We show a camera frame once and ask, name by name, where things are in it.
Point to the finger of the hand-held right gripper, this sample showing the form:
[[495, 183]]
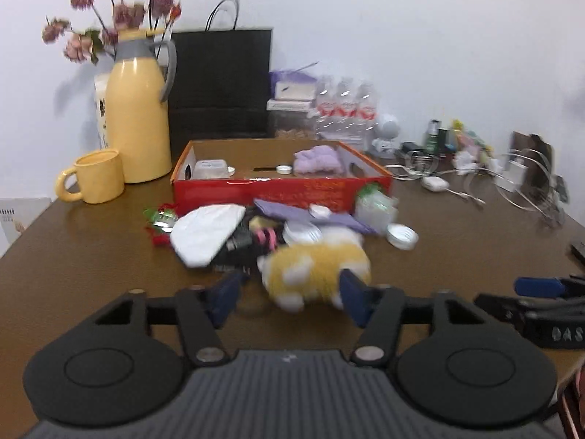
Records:
[[497, 306], [539, 287]]

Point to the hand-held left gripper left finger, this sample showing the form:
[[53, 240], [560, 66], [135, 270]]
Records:
[[224, 299]]

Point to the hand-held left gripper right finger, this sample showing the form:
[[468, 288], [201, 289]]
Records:
[[355, 299]]

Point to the yellow white plush toy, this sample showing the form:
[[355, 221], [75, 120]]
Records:
[[315, 260]]

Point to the red cardboard box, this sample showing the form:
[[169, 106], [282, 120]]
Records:
[[274, 190]]

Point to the person's right forearm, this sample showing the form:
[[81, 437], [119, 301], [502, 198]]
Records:
[[580, 393]]

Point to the white folded cloth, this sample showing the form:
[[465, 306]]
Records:
[[203, 233]]

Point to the clear bag with green ribbon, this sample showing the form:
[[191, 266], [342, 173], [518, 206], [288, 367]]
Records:
[[374, 208]]

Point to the purple cloth pouch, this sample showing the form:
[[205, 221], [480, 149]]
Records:
[[292, 212]]

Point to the white charger block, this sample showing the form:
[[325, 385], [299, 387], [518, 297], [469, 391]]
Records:
[[512, 173]]

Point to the white plastic container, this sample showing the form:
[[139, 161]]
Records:
[[210, 169]]

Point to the white earbuds case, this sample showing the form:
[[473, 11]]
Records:
[[434, 183]]

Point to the brown wooden board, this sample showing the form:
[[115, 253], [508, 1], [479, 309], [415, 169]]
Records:
[[532, 146]]

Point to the purple fluffy headband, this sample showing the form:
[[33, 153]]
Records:
[[317, 160]]

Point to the colourful snack packet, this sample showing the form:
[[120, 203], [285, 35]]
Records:
[[473, 141]]

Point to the black power adapter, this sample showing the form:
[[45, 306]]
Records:
[[411, 147]]

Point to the yellow ceramic mug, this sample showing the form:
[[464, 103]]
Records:
[[100, 178]]

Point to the white robot toy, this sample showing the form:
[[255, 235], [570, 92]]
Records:
[[388, 128]]

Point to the small black box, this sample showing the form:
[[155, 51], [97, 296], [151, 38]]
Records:
[[445, 139]]

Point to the small green bottle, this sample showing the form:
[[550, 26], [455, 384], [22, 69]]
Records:
[[433, 139]]

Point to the clear jar of nuts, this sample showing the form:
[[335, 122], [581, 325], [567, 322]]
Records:
[[292, 128]]

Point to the yellow thermos jug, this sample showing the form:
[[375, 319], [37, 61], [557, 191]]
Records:
[[137, 123]]

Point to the white flat box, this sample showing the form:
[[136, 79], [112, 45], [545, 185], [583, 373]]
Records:
[[290, 105]]

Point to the white printed board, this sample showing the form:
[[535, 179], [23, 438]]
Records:
[[23, 224]]

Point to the black paper bag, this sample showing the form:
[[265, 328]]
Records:
[[219, 82]]

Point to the purple tissue pack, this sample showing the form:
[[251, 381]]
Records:
[[292, 84]]

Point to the white printed carton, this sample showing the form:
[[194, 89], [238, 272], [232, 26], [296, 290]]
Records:
[[101, 100]]

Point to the dried pink flowers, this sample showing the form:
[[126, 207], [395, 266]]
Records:
[[125, 14]]

